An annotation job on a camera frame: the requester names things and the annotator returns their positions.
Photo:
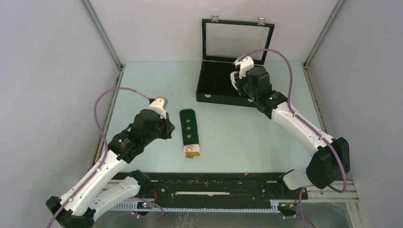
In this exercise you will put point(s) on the green snowman sock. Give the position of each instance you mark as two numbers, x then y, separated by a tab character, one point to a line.
190	137

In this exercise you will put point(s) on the left aluminium frame post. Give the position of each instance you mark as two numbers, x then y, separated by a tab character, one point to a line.
94	18

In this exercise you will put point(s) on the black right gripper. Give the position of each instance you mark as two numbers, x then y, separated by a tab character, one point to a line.
238	82

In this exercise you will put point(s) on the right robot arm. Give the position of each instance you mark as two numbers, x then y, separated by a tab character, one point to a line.
330	159

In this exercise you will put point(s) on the right aluminium frame post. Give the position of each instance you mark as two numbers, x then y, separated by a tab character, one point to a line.
322	35

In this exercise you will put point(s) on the black display case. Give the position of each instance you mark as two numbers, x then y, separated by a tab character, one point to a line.
223	41

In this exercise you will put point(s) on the white sock with black stripes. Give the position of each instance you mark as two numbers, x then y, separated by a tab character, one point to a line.
233	76

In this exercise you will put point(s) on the aluminium frame post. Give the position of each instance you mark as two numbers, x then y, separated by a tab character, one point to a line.
322	35
94	18

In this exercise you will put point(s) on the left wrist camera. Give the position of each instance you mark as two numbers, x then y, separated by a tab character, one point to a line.
159	105

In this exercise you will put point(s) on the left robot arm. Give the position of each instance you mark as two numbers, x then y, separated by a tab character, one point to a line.
81	206

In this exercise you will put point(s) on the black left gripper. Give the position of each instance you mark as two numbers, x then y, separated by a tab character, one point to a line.
168	127

